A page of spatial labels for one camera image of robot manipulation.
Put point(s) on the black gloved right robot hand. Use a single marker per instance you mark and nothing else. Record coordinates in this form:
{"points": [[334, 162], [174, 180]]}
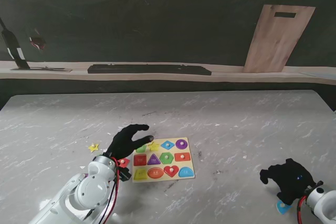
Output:
{"points": [[291, 182]]}

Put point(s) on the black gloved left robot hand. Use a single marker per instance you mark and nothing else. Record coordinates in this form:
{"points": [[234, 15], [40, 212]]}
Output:
{"points": [[122, 144]]}

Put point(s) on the blue semicircle puzzle piece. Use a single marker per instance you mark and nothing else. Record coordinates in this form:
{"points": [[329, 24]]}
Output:
{"points": [[283, 207]]}

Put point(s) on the blue diamond puzzle piece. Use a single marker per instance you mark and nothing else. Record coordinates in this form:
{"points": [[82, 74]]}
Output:
{"points": [[165, 145]]}

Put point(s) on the green hexagon puzzle piece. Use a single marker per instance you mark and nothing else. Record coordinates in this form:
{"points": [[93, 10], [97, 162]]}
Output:
{"points": [[164, 159]]}

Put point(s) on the yellow wooden shape puzzle board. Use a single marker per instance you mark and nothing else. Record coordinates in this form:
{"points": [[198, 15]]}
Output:
{"points": [[155, 179]]}

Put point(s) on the red heart puzzle piece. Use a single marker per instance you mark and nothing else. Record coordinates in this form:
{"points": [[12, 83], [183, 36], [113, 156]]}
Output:
{"points": [[168, 172]]}

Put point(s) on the orange rectangle puzzle piece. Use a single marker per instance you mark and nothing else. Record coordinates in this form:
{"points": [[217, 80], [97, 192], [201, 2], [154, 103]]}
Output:
{"points": [[178, 158]]}

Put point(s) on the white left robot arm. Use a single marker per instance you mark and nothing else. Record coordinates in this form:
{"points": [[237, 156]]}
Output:
{"points": [[86, 195]]}

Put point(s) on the red square puzzle piece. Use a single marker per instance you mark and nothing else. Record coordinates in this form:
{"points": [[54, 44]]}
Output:
{"points": [[124, 162]]}

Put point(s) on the yellow star puzzle piece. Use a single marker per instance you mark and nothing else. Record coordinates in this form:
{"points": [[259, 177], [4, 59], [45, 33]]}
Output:
{"points": [[93, 147]]}

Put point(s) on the wooden cutting board with slot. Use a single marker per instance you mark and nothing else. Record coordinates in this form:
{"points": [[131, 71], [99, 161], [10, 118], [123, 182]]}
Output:
{"points": [[278, 40]]}

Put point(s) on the flat tray under bottle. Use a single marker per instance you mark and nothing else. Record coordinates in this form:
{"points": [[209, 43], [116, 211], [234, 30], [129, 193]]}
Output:
{"points": [[52, 69]]}

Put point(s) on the light wooden shelf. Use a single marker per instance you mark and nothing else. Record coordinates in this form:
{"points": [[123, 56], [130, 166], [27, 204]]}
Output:
{"points": [[236, 75]]}

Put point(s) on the red wine glass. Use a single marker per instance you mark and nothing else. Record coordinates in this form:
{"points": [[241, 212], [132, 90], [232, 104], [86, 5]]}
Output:
{"points": [[38, 42]]}

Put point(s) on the dark wine bottle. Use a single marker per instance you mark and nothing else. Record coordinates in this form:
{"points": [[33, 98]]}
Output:
{"points": [[14, 45]]}

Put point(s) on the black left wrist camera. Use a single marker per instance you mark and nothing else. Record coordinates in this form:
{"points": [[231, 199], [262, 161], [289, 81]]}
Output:
{"points": [[125, 174]]}

